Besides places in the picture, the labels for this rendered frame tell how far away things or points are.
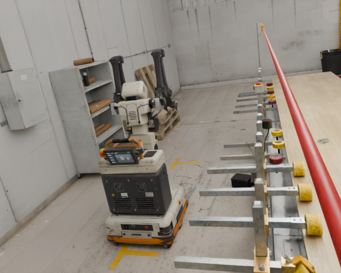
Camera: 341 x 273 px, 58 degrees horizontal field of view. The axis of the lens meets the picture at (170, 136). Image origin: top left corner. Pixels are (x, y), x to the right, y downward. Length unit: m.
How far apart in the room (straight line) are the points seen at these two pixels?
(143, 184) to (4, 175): 1.68
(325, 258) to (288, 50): 8.88
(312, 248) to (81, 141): 3.57
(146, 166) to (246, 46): 7.74
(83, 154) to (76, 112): 0.61
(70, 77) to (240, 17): 6.64
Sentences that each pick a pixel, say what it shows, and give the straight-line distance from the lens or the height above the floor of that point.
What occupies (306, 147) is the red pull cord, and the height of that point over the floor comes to 1.64.
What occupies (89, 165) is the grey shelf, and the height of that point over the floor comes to 0.20.
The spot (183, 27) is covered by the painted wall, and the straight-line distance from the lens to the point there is 10.08.
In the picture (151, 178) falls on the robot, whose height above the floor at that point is 0.65.
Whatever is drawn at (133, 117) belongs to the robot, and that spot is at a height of 1.09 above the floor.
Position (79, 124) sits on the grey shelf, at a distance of 4.31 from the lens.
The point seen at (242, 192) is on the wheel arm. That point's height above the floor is 0.95.
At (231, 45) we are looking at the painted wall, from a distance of 9.87.
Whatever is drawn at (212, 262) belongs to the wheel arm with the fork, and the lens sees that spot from 1.15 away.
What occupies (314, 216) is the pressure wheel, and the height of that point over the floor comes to 0.98.
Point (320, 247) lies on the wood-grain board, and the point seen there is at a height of 0.90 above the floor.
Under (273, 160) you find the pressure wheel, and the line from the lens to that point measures 1.99.
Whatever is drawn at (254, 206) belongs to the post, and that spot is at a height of 1.16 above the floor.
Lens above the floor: 1.71
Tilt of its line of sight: 18 degrees down
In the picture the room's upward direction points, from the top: 10 degrees counter-clockwise
